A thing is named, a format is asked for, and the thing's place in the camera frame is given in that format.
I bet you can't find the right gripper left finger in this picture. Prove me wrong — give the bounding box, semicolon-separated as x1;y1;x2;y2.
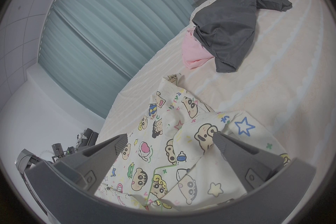
54;134;129;194

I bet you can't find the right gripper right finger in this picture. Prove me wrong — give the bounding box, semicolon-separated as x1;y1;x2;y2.
212;131;285;194

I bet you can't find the white printed pyjama top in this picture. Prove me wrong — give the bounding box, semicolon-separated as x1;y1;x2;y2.
94;73;290;211

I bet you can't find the bed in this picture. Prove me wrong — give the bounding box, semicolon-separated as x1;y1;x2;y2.
98;0;335;211

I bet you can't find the black chest of drawers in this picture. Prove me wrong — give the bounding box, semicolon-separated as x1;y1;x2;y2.
76;128;100;151

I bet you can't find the blue-green curtain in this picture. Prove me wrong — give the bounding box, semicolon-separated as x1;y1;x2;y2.
42;0;197;79
38;5;132;120

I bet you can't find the pink garment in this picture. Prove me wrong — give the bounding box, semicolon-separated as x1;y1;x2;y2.
182;29;216;69

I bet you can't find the black garment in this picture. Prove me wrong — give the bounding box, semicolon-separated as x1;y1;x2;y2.
192;0;293;73

